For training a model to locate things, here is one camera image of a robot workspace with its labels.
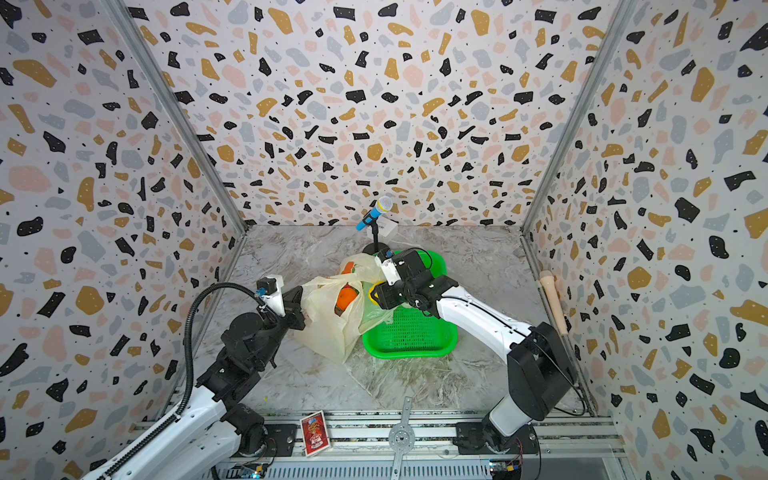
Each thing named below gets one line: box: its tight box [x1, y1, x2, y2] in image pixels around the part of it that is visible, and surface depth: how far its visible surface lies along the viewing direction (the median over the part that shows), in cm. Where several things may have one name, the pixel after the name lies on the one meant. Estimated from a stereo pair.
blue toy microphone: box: [355, 196, 393, 231], surface depth 94 cm
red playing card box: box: [299, 410, 331, 458], surface depth 75 cm
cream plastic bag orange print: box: [296, 253, 394, 364], surface depth 79 cm
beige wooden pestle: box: [539, 270, 569, 337], surface depth 106 cm
